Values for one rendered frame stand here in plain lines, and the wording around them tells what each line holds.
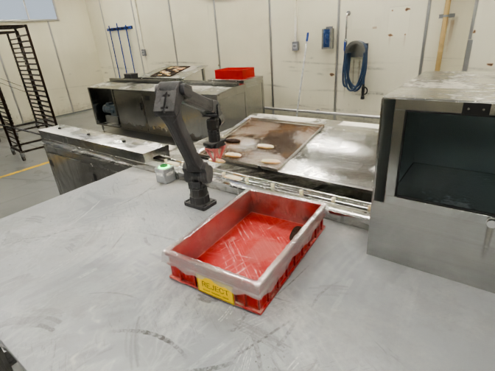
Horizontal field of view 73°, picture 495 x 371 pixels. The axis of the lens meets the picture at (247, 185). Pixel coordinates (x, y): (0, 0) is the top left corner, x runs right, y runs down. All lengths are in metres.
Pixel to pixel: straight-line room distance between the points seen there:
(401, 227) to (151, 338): 0.73
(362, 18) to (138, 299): 4.61
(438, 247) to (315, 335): 0.42
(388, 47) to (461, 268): 4.15
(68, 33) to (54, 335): 8.38
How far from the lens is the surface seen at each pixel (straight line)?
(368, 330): 0.90
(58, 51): 8.95
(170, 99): 1.16
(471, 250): 1.04
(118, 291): 1.08
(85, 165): 2.52
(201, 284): 0.96
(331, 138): 1.79
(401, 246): 1.08
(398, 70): 4.98
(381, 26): 5.02
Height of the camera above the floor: 1.47
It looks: 24 degrees down
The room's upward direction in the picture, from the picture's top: 4 degrees counter-clockwise
